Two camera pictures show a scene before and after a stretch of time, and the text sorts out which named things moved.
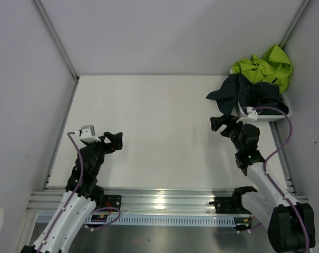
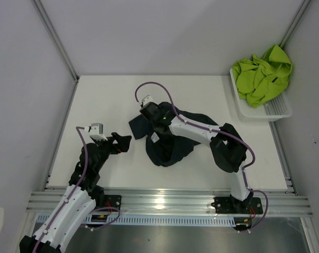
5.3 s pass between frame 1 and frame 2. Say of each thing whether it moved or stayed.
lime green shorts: stayed
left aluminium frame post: stayed
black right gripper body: moved
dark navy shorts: moved
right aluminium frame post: stayed
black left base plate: stayed
